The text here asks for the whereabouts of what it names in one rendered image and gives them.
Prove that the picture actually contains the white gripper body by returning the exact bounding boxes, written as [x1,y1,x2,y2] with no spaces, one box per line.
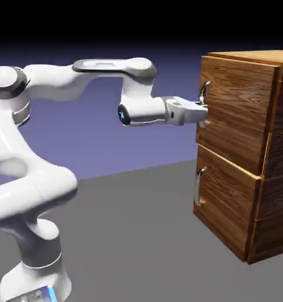
[178,97,209,126]

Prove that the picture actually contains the curved silver door handle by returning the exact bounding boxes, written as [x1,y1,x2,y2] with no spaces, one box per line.
[197,80,212,129]
[194,166,207,207]

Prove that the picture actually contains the wooden cabinet door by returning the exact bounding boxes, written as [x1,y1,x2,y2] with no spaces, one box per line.
[195,55,283,177]
[193,144,262,262]

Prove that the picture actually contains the wooden cabinet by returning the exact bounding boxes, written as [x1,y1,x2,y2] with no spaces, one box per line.
[193,50,283,265]

